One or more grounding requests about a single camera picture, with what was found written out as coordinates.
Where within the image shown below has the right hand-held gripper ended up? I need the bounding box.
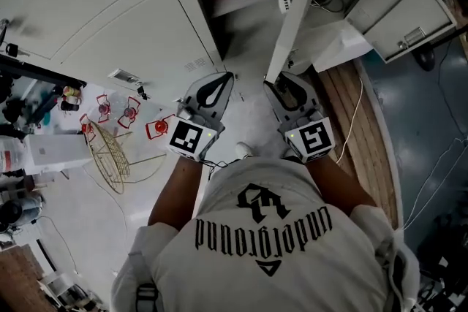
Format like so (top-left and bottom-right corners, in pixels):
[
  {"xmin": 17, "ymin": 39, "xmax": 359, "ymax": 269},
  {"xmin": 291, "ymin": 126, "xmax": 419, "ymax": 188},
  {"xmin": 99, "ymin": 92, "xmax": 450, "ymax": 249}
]
[{"xmin": 263, "ymin": 71, "xmax": 336, "ymax": 166}]

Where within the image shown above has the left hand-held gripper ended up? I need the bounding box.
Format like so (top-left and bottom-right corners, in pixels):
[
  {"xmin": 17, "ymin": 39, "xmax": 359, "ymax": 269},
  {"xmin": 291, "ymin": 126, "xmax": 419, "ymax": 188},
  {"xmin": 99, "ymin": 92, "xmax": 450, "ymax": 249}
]
[{"xmin": 165, "ymin": 71, "xmax": 235, "ymax": 162}]

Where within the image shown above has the grey metal cabinet door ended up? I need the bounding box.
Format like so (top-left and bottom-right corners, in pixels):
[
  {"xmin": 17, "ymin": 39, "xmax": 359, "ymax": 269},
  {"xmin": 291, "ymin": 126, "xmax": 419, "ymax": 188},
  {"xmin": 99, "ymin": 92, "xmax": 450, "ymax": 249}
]
[
  {"xmin": 345, "ymin": 0, "xmax": 458, "ymax": 65},
  {"xmin": 265, "ymin": 0, "xmax": 325, "ymax": 83}
]

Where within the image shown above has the grey metal locker cabinet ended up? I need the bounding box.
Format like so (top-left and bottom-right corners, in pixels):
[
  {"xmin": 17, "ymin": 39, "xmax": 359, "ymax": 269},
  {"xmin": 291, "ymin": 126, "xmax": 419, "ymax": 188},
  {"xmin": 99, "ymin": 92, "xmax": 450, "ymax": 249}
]
[{"xmin": 0, "ymin": 0, "xmax": 458, "ymax": 102}]

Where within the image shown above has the person's right forearm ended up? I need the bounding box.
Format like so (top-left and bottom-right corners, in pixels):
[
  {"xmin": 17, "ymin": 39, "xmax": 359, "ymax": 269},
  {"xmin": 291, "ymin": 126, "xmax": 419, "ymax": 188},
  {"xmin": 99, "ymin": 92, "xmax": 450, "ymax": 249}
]
[{"xmin": 305, "ymin": 155, "xmax": 377, "ymax": 218}]

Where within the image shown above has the person's left forearm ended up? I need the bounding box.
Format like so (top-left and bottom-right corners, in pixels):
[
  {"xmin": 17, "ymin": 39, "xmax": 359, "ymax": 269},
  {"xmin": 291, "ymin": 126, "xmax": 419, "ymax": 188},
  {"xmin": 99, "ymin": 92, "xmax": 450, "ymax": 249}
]
[{"xmin": 148, "ymin": 155, "xmax": 204, "ymax": 231}]

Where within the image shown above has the black-headed metal key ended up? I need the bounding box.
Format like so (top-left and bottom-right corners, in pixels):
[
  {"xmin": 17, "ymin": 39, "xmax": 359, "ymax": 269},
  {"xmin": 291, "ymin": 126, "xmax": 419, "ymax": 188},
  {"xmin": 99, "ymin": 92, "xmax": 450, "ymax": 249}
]
[{"xmin": 5, "ymin": 42, "xmax": 30, "ymax": 58}]

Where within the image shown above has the person's left shoe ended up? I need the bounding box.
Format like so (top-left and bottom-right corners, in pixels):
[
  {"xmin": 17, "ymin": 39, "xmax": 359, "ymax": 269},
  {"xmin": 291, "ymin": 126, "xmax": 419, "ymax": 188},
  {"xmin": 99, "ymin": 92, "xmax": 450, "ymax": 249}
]
[{"xmin": 235, "ymin": 141, "xmax": 254, "ymax": 161}]

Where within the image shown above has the small white foam box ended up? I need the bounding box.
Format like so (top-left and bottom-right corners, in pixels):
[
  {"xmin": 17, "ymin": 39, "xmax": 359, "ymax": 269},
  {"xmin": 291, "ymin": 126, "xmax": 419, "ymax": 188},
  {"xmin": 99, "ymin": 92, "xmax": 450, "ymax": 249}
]
[{"xmin": 313, "ymin": 20, "xmax": 374, "ymax": 73}]

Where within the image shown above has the wooden slat platform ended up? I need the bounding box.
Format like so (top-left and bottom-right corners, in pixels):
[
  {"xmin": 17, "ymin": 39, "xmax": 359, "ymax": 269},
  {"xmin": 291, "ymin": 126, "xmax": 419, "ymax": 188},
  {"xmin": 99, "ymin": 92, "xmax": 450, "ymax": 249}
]
[{"xmin": 309, "ymin": 60, "xmax": 400, "ymax": 231}]

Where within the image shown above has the yellow label bottle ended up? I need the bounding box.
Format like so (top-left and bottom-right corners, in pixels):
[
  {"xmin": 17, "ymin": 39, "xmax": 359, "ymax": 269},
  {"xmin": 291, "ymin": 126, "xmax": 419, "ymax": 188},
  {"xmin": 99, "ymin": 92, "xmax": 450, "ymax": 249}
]
[{"xmin": 62, "ymin": 85, "xmax": 83, "ymax": 99}]

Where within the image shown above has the dark glass bottle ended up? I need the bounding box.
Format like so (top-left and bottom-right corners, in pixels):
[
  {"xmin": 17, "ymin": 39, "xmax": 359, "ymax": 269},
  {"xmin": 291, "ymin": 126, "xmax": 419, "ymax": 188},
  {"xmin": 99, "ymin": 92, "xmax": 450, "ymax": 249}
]
[{"xmin": 59, "ymin": 99, "xmax": 80, "ymax": 113}]

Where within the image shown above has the white carton box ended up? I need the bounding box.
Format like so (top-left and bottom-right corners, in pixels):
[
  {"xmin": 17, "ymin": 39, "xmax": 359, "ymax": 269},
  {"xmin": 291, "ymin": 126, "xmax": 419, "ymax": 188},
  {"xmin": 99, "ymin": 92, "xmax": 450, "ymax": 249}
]
[{"xmin": 23, "ymin": 134, "xmax": 93, "ymax": 175}]

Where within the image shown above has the person's white printed shirt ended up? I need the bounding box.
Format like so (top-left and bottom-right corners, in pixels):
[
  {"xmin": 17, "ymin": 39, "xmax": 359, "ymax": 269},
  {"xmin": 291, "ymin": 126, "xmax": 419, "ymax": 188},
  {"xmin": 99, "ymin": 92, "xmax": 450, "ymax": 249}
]
[{"xmin": 111, "ymin": 156, "xmax": 420, "ymax": 312}]

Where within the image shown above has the group of black helmets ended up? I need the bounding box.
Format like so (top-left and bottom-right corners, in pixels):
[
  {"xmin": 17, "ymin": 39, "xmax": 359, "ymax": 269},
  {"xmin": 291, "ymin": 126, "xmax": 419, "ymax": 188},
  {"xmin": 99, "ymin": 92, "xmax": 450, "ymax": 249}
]
[{"xmin": 0, "ymin": 72, "xmax": 26, "ymax": 132}]

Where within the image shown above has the clear plastic water barrel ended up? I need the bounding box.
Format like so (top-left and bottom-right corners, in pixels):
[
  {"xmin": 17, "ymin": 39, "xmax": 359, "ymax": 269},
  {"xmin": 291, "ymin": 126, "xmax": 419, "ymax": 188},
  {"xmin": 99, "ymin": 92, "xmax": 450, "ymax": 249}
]
[{"xmin": 0, "ymin": 136, "xmax": 27, "ymax": 173}]

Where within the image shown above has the black round appliance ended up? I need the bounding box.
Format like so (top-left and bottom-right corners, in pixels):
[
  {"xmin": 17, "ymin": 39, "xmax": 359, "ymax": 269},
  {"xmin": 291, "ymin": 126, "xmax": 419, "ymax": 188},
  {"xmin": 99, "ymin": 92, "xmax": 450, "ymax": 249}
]
[{"xmin": 0, "ymin": 193, "xmax": 45, "ymax": 228}]

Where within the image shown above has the clear water jug red handle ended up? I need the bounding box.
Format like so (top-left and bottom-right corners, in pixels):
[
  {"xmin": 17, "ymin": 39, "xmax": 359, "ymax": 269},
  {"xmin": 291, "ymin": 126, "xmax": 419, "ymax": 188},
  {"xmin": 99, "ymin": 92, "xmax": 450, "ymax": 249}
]
[
  {"xmin": 95, "ymin": 93, "xmax": 113, "ymax": 124},
  {"xmin": 144, "ymin": 113, "xmax": 177, "ymax": 142},
  {"xmin": 78, "ymin": 113, "xmax": 97, "ymax": 144},
  {"xmin": 116, "ymin": 95, "xmax": 143, "ymax": 129}
]

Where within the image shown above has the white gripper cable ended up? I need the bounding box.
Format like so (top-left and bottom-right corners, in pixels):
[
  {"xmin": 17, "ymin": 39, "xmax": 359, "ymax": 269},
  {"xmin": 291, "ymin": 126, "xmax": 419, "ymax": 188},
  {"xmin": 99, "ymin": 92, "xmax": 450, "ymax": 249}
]
[{"xmin": 335, "ymin": 76, "xmax": 363, "ymax": 164}]

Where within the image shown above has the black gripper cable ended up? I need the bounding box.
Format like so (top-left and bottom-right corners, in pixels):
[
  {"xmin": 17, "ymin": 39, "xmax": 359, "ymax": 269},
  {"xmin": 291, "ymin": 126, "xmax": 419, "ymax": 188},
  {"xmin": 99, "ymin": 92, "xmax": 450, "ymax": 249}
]
[{"xmin": 199, "ymin": 158, "xmax": 230, "ymax": 180}]

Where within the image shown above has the gold wire basket stand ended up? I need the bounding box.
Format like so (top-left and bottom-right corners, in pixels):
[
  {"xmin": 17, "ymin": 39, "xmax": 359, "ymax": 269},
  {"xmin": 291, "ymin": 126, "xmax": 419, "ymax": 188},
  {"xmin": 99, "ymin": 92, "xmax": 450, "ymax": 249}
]
[{"xmin": 80, "ymin": 119, "xmax": 166, "ymax": 195}]

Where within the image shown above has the white floor cable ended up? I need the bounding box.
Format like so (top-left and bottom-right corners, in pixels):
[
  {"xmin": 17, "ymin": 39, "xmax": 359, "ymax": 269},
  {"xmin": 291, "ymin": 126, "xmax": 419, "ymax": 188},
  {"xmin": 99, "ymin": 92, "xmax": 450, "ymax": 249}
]
[{"xmin": 401, "ymin": 137, "xmax": 468, "ymax": 231}]

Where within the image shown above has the black window frame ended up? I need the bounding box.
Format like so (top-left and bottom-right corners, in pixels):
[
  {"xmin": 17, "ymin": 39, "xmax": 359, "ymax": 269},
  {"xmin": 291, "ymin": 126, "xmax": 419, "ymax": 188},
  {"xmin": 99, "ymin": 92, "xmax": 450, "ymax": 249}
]
[{"xmin": 0, "ymin": 56, "xmax": 88, "ymax": 121}]

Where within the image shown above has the grey strap with buckle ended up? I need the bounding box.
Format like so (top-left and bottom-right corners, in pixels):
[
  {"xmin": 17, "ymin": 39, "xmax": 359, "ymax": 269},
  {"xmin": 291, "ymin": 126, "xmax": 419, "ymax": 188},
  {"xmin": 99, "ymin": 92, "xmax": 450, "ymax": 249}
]
[{"xmin": 135, "ymin": 283, "xmax": 160, "ymax": 312}]

